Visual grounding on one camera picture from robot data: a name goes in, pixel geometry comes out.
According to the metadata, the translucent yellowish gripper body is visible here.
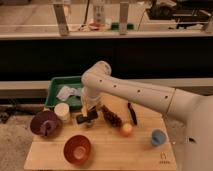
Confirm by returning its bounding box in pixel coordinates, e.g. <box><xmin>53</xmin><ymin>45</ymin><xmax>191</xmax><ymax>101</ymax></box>
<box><xmin>81</xmin><ymin>96</ymin><xmax>101</xmax><ymax>118</ymax></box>

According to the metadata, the banana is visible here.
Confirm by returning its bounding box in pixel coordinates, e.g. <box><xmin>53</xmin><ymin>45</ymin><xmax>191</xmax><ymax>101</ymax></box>
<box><xmin>81</xmin><ymin>105</ymin><xmax>96</xmax><ymax>117</ymax></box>

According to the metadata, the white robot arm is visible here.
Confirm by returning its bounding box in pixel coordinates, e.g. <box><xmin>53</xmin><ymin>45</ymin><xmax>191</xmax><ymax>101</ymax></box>
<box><xmin>81</xmin><ymin>61</ymin><xmax>213</xmax><ymax>171</ymax></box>

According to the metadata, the white paper cup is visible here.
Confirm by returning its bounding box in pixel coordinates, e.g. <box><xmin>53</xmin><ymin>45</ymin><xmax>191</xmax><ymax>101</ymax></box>
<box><xmin>54</xmin><ymin>103</ymin><xmax>70</xmax><ymax>122</ymax></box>

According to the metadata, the blue cup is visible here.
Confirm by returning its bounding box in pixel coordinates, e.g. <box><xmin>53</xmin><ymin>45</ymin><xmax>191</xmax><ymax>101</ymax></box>
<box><xmin>151</xmin><ymin>129</ymin><xmax>167</xmax><ymax>146</ymax></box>

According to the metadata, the black rectangular block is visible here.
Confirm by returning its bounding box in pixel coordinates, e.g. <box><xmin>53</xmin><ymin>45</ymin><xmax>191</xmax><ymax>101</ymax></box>
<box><xmin>76</xmin><ymin>110</ymin><xmax>98</xmax><ymax>124</ymax></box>

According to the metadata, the green plastic tray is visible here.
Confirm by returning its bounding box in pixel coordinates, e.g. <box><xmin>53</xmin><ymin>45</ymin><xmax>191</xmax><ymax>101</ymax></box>
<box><xmin>45</xmin><ymin>76</ymin><xmax>82</xmax><ymax>110</ymax></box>

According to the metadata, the crumpled cloth in tray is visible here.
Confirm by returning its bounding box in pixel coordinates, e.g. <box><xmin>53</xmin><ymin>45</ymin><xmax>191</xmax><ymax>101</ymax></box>
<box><xmin>57</xmin><ymin>86</ymin><xmax>82</xmax><ymax>101</ymax></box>

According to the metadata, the dark grape bunch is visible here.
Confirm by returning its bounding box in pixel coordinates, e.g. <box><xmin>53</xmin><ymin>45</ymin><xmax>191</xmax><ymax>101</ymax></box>
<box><xmin>101</xmin><ymin>105</ymin><xmax>122</xmax><ymax>127</ymax></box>

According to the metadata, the wooden board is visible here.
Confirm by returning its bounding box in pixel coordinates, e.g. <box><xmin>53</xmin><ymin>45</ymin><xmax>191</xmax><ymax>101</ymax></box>
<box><xmin>24</xmin><ymin>104</ymin><xmax>176</xmax><ymax>171</ymax></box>

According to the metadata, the black brush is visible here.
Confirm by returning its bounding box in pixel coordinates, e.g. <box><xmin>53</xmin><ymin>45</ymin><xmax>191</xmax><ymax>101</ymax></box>
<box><xmin>127</xmin><ymin>102</ymin><xmax>137</xmax><ymax>125</ymax></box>

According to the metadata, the purple bowl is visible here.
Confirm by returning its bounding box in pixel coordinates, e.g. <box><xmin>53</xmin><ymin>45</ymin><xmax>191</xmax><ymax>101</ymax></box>
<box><xmin>30</xmin><ymin>111</ymin><xmax>60</xmax><ymax>137</ymax></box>

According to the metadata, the red-brown bowl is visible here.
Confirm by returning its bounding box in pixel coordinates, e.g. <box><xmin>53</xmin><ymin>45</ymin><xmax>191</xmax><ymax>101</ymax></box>
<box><xmin>63</xmin><ymin>135</ymin><xmax>91</xmax><ymax>165</ymax></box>

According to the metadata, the orange fruit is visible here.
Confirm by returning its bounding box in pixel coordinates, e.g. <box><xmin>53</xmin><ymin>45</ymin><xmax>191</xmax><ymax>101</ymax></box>
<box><xmin>120</xmin><ymin>123</ymin><xmax>133</xmax><ymax>137</ymax></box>

